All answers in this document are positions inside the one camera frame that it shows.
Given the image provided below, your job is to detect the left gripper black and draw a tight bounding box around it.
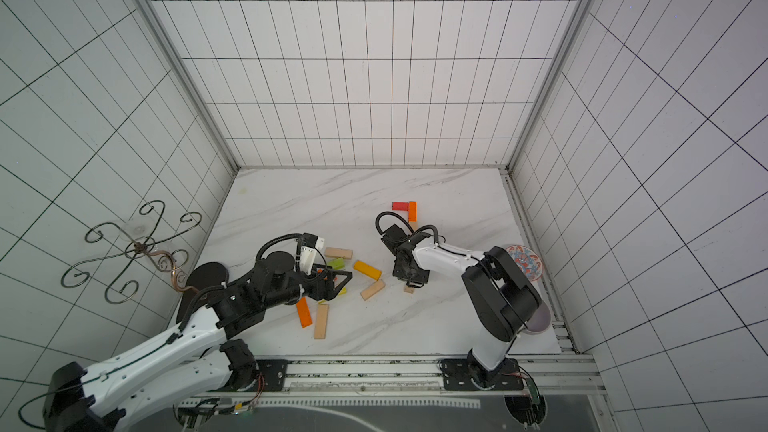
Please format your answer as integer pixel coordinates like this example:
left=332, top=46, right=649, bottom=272
left=265, top=263, right=353, bottom=307

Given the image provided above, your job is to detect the orange block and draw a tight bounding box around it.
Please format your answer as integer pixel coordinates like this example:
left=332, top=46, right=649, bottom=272
left=295, top=297, right=313, bottom=328
left=408, top=201, right=418, bottom=222

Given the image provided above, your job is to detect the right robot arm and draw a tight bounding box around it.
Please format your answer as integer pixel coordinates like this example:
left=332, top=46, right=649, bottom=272
left=389, top=239, right=543, bottom=390

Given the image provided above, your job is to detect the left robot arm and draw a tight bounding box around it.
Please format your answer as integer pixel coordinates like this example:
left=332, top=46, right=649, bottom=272
left=42, top=251, right=352, bottom=431

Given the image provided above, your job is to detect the lime green block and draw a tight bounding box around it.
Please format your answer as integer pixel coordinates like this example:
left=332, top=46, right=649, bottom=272
left=327, top=258, right=345, bottom=271

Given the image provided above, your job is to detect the natural wood block top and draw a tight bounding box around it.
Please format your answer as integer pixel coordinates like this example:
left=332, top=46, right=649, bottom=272
left=325, top=247, right=354, bottom=260

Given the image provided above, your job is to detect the amber yellow block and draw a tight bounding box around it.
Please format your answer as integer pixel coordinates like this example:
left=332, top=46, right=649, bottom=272
left=353, top=260, right=382, bottom=281

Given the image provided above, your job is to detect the natural wood block diagonal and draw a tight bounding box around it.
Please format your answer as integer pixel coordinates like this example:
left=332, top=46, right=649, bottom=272
left=360, top=280, right=386, bottom=301

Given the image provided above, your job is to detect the patterned red blue plate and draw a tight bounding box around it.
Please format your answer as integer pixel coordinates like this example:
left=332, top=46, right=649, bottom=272
left=505, top=244, right=544, bottom=282

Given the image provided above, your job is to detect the black round plate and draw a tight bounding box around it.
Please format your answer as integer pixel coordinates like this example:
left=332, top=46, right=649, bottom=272
left=176, top=262, right=229, bottom=323

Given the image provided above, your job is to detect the purple bowl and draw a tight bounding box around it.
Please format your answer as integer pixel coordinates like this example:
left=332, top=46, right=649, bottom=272
left=523, top=302, right=552, bottom=335

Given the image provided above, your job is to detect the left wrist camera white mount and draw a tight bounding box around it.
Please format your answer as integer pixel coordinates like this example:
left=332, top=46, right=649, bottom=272
left=298, top=233, right=325, bottom=276

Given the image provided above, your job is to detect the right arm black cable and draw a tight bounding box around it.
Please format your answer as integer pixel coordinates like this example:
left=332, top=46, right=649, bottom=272
left=374, top=210, right=442, bottom=247

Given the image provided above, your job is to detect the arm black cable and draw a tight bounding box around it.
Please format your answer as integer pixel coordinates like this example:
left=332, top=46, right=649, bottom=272
left=374, top=210, right=442, bottom=247
left=254, top=232, right=304, bottom=265

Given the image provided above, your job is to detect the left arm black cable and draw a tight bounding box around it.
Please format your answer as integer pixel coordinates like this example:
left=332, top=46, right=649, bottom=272
left=254, top=232, right=304, bottom=265

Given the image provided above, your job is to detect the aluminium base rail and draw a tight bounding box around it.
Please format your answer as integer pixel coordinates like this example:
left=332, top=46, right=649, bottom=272
left=203, top=353, right=607, bottom=400

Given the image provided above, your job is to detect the metal scroll wall ornament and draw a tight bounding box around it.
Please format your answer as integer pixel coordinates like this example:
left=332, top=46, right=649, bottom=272
left=60, top=199, right=202, bottom=305

